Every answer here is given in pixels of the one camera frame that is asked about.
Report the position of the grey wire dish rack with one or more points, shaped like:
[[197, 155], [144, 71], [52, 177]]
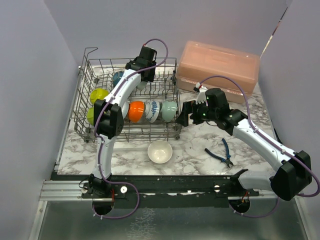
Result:
[[97, 73]]

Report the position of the beige patterned bowl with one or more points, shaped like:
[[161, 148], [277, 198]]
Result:
[[160, 151]]

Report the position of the yellow-green bowl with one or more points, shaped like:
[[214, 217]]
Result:
[[98, 94]]

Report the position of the white round bowl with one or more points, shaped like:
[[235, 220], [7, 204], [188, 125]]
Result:
[[136, 111]]

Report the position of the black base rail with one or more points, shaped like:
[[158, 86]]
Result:
[[153, 191]]

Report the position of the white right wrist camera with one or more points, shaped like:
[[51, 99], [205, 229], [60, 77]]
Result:
[[201, 90]]

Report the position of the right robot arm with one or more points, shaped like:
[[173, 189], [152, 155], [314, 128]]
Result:
[[290, 170]]

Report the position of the blue floral bowl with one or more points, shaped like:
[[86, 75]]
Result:
[[152, 110]]

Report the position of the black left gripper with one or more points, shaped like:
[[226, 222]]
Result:
[[149, 77]]

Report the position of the orange-tipped screwdriver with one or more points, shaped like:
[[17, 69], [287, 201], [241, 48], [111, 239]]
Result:
[[276, 136]]

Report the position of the celadon green bowl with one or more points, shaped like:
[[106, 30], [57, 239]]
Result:
[[168, 110]]

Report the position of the dark brown bowl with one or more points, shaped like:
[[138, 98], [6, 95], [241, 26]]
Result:
[[117, 77]]

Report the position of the grey bowl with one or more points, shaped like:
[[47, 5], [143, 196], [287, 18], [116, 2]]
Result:
[[125, 108]]

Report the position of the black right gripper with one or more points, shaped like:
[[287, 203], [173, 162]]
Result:
[[189, 107]]

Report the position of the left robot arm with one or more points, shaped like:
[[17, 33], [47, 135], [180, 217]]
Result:
[[110, 112]]

